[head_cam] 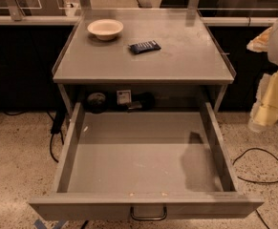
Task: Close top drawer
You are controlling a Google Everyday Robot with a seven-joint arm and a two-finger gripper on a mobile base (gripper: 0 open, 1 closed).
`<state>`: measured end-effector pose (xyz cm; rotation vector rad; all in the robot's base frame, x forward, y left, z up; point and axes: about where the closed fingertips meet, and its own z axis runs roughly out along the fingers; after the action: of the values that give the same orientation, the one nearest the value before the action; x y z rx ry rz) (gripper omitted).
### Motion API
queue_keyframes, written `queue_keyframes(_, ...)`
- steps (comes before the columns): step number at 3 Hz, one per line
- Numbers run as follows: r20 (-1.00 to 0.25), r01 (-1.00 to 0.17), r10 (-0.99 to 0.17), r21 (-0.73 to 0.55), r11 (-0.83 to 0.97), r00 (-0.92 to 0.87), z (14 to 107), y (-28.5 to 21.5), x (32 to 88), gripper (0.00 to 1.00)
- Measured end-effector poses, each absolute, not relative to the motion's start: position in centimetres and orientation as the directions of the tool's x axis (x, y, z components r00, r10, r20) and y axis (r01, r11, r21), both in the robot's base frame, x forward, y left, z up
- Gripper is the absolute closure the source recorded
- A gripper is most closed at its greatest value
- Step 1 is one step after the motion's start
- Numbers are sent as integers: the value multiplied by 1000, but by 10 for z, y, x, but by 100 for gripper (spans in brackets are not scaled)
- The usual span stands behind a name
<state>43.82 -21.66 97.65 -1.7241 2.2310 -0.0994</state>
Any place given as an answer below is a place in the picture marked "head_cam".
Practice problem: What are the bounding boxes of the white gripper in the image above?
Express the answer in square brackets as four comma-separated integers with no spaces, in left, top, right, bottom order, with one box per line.
[247,71,278,133]

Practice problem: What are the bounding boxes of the grey top drawer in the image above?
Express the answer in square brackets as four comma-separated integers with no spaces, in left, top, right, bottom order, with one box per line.
[29,103,263,221]

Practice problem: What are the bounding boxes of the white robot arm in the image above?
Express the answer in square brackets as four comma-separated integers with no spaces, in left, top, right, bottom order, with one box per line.
[246,19,278,133]

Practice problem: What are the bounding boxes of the grey cabinet table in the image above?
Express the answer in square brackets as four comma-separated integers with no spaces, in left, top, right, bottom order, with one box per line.
[53,9,235,114]

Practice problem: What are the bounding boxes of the blue snack packet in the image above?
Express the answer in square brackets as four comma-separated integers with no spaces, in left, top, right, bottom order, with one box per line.
[129,40,161,54]

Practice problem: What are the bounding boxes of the black round object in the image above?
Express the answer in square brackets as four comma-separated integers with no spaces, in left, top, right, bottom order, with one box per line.
[86,93,107,114]

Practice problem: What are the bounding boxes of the white ceramic bowl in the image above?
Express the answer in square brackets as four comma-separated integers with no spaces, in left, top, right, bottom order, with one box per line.
[87,19,123,41]

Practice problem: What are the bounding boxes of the black plug adapter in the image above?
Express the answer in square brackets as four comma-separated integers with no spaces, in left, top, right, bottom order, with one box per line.
[51,111,65,135]

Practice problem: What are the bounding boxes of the black floor cable right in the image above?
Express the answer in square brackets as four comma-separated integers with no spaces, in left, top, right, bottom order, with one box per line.
[232,147,278,185]

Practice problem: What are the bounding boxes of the black floor cable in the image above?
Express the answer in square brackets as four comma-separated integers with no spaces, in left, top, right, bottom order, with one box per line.
[46,110,66,164]
[232,147,278,185]

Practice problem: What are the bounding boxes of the black floor cable left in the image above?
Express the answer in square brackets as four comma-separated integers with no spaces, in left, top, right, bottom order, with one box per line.
[46,110,66,164]

